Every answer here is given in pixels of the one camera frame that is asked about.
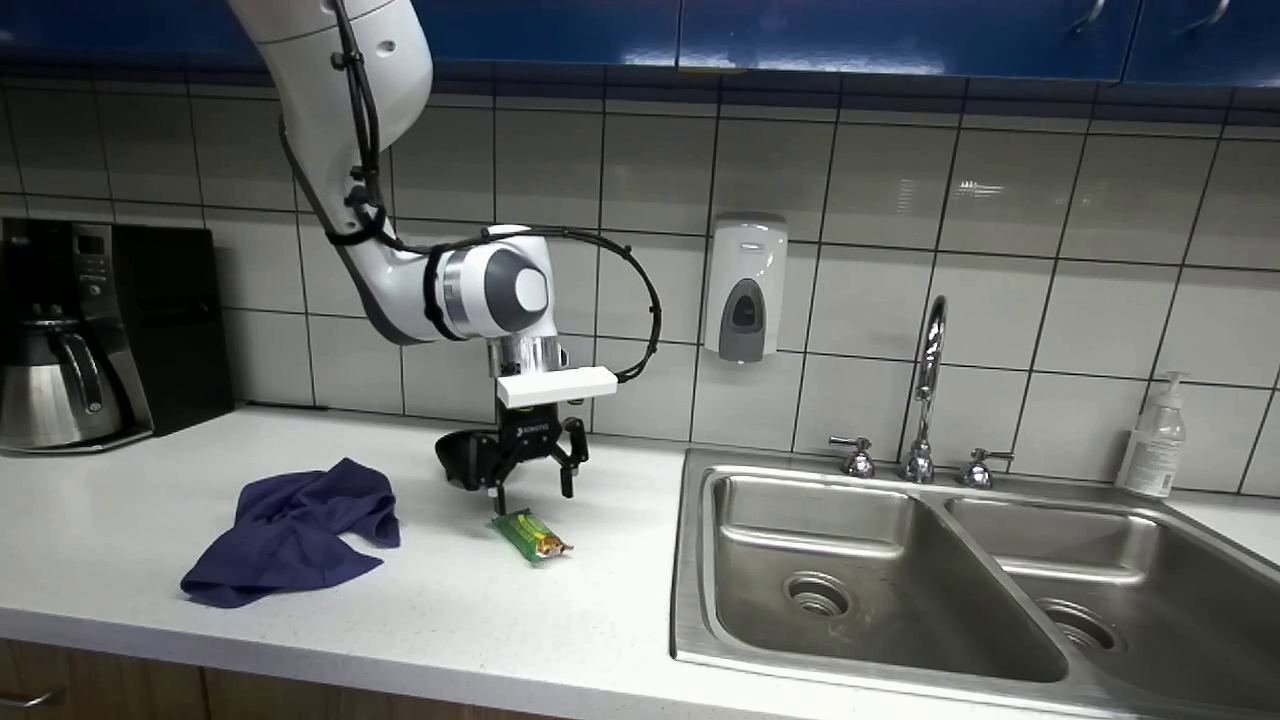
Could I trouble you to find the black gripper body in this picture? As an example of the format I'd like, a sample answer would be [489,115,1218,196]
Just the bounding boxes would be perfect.
[493,398,574,464]

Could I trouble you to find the green granola snack bar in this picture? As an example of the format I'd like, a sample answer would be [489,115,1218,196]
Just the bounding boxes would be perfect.
[486,506,577,566]

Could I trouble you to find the dark blue cloth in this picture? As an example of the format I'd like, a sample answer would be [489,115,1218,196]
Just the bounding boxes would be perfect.
[177,455,404,612]

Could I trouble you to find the stainless steel double sink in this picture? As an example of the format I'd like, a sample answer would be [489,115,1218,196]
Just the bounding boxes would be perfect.
[669,442,1280,720]

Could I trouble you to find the chrome faucet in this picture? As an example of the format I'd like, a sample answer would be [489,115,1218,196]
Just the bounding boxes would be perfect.
[901,293,952,483]

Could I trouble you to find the wooden base cabinet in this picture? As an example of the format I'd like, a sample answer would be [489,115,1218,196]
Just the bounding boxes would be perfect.
[0,636,537,720]

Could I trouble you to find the black coffee maker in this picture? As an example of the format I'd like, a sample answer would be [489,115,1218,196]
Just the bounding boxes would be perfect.
[0,217,238,455]

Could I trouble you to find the steel coffee carafe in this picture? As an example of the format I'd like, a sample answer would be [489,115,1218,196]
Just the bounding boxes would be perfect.
[0,316,131,452]

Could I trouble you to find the clear soap pump bottle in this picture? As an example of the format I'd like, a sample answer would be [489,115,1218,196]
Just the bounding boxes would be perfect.
[1118,371,1192,498]

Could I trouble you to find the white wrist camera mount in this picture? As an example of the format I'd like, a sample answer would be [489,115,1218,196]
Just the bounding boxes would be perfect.
[493,363,619,412]

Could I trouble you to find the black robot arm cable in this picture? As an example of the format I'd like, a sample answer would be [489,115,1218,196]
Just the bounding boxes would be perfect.
[323,0,669,391]

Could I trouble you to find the white wall soap dispenser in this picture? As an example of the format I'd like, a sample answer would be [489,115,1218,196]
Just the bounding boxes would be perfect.
[701,217,794,367]

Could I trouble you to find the chrome faucet handle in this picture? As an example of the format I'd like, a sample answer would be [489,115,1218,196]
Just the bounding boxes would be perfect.
[962,442,1018,487]
[830,431,881,481]

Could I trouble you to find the blue wall cabinet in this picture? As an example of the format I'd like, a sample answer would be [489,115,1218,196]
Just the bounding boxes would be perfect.
[0,0,1280,94]

